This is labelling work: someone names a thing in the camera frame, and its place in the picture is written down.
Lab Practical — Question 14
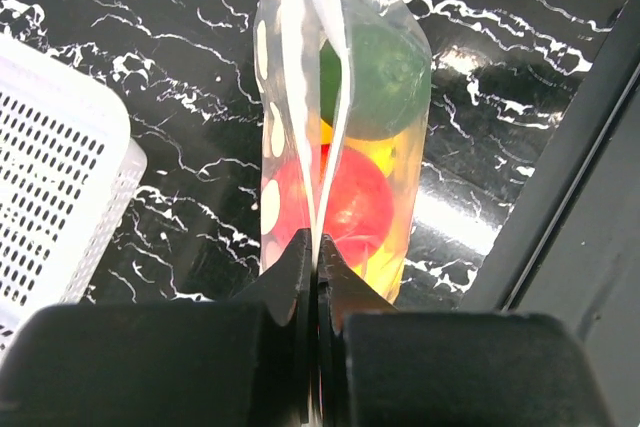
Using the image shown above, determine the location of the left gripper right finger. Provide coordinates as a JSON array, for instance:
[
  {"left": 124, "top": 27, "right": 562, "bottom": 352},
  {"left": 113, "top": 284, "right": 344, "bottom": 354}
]
[{"left": 318, "top": 237, "right": 613, "bottom": 426}]

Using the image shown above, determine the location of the red apple fruit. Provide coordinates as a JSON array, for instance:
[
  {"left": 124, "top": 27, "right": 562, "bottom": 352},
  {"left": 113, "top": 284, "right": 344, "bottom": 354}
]
[{"left": 261, "top": 146, "right": 394, "bottom": 268}]

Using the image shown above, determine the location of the yellow lemon fruit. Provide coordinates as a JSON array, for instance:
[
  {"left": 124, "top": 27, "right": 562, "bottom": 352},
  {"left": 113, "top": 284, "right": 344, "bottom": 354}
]
[{"left": 357, "top": 228, "right": 409, "bottom": 304}]

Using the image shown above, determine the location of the clear dotted zip bag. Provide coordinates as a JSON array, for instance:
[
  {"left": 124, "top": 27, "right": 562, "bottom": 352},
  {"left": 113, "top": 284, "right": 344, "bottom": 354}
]
[{"left": 252, "top": 0, "right": 434, "bottom": 306}]

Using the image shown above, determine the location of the white perforated plastic basket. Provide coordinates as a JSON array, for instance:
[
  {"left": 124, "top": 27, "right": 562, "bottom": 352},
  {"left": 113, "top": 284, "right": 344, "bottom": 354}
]
[{"left": 1, "top": 34, "right": 147, "bottom": 351}]

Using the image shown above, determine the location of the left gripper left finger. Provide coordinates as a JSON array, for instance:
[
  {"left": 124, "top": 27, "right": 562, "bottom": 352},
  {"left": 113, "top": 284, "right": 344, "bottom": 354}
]
[{"left": 1, "top": 230, "right": 312, "bottom": 426}]

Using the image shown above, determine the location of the yellow orange fruit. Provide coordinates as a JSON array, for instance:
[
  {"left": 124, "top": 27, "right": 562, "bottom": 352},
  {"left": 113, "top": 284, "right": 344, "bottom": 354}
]
[{"left": 336, "top": 137, "right": 395, "bottom": 178}]

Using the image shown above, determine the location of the green lime fruit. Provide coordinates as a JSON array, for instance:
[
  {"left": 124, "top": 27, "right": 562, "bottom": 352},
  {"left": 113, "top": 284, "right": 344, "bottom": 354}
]
[{"left": 346, "top": 24, "right": 431, "bottom": 141}]

